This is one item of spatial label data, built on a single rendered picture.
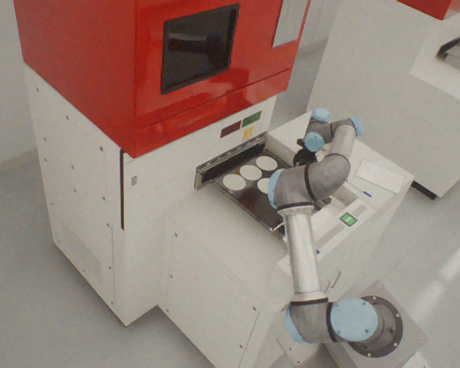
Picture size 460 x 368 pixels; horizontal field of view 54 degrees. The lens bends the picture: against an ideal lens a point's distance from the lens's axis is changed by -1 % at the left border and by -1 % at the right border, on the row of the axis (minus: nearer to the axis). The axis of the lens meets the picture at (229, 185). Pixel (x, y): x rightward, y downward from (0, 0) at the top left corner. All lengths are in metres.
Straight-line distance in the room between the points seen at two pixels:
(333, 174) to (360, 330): 0.45
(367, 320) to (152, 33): 0.98
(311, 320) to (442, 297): 1.89
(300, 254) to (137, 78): 0.70
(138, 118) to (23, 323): 1.50
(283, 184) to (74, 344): 1.50
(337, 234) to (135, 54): 1.01
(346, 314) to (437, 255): 2.12
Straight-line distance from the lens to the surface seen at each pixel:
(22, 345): 2.57
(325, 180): 1.39
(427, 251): 3.42
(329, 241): 1.78
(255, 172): 2.05
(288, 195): 1.41
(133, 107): 1.41
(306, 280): 1.41
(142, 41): 1.31
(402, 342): 1.55
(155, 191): 1.80
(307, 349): 1.66
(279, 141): 2.16
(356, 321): 1.35
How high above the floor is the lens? 2.22
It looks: 43 degrees down
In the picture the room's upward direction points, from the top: 12 degrees clockwise
